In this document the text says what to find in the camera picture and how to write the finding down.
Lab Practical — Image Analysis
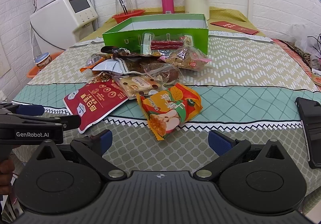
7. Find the red nut mix bag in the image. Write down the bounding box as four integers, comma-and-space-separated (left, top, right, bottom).
63, 72, 128, 134

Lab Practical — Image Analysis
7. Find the cracker sandwich clear packet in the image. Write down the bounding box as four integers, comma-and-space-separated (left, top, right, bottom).
113, 75, 166, 99

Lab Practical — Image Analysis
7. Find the orange apple chips bag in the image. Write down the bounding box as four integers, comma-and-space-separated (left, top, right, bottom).
137, 83, 202, 141

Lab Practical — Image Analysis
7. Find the silver white foil snack bag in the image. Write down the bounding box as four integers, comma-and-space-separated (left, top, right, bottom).
92, 58, 129, 75

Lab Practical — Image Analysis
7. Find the orange-edged nut snack bag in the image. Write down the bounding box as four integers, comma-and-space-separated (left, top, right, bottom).
79, 53, 112, 73

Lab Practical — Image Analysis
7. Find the dried dates clear bag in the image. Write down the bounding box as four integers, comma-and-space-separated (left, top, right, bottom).
125, 59, 186, 85

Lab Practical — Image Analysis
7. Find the pink-edged nut snack bag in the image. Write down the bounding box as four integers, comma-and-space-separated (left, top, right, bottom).
159, 46, 211, 71

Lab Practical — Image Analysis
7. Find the red sausage sticks pack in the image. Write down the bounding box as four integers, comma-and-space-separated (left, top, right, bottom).
140, 33, 194, 55

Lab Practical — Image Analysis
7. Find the person's left hand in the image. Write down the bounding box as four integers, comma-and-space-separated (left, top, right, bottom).
0, 159, 15, 195

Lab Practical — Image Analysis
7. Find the orange plastic basin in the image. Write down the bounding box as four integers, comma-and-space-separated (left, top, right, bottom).
27, 51, 63, 78

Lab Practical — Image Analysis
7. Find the blue-lid snack cup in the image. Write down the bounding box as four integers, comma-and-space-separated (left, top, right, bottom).
34, 52, 52, 70

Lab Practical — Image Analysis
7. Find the white countertop water dispenser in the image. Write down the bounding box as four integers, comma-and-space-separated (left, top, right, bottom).
30, 0, 98, 54

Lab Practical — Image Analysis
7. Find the patterned tablecloth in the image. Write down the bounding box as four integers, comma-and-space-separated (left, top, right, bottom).
10, 6, 321, 214

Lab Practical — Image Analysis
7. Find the black phone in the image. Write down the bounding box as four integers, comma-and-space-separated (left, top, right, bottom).
296, 97, 321, 169

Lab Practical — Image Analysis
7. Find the green cardboard box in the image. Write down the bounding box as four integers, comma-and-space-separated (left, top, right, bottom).
102, 13, 208, 54

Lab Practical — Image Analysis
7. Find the red envelope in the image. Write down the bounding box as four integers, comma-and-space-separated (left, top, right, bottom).
211, 21, 259, 35

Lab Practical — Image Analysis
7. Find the red plastic basket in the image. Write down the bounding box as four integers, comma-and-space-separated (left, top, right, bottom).
112, 9, 145, 24

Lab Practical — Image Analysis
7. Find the black straw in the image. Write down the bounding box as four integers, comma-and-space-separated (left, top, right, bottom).
119, 0, 128, 14

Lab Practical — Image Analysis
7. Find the clear plastic bag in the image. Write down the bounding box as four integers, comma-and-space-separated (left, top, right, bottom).
290, 24, 320, 54

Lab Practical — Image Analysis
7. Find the glass carafe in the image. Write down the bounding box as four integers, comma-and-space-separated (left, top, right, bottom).
115, 0, 133, 14

